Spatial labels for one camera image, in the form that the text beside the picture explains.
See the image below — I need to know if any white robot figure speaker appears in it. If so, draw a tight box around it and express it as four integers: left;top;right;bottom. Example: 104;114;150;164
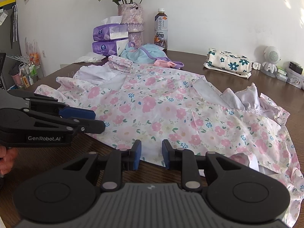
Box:
260;46;281;78

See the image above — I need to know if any upper purple tissue pack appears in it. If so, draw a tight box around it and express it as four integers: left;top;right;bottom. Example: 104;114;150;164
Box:
93;16;128;41

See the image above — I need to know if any crumpled white tissue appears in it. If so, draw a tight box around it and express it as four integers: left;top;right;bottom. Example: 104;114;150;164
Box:
73;52;106;63

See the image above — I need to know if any blue pink purple garment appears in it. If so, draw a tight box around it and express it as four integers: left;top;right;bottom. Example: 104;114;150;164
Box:
121;43;184;70

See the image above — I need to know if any grey printed tin box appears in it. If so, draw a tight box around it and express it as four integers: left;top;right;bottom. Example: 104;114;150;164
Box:
285;67;304;89

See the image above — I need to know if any purple textured vase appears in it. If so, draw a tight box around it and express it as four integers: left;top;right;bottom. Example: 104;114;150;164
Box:
118;3;144;48

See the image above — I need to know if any left hand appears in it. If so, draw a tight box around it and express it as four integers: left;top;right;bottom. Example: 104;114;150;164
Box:
0;146;18;176

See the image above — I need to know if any purple tissue pack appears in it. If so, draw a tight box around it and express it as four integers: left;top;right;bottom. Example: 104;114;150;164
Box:
92;39;129;57
93;16;128;41

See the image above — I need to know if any white letter ornament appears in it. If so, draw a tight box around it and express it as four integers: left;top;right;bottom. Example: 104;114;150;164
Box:
251;62;261;70

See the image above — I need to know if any lower purple tissue pack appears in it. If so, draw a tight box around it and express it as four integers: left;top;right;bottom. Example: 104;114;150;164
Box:
92;39;129;57

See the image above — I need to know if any folded cream blue-flower cloth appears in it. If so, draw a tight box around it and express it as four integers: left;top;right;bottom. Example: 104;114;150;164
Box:
203;48;252;79

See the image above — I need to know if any pink floral child dress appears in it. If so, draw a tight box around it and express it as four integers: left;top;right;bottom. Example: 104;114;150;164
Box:
36;56;303;226

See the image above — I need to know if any oolong tea bottle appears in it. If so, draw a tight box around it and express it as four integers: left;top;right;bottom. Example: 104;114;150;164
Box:
154;8;168;49

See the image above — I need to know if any black charger block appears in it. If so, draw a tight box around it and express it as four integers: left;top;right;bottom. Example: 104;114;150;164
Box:
289;62;303;75

